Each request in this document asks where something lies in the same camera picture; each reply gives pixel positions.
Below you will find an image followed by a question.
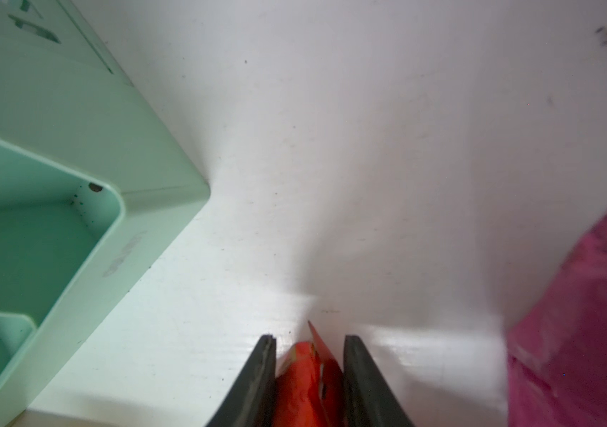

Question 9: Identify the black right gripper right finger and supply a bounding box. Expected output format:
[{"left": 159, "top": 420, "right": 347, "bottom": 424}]
[{"left": 344, "top": 336, "right": 414, "bottom": 427}]

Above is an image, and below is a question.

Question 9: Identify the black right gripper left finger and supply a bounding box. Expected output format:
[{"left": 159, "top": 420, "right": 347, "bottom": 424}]
[{"left": 206, "top": 334, "right": 277, "bottom": 427}]

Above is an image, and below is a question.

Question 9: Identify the mint green file organizer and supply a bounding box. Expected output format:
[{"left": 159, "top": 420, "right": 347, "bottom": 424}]
[{"left": 0, "top": 1, "right": 210, "bottom": 426}]

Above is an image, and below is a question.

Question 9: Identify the pink tea bag packet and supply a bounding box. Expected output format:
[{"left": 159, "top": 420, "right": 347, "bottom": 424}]
[{"left": 506, "top": 213, "right": 607, "bottom": 426}]

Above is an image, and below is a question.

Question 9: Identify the red foil tea bag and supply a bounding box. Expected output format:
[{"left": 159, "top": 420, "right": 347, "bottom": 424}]
[{"left": 271, "top": 323, "right": 345, "bottom": 427}]

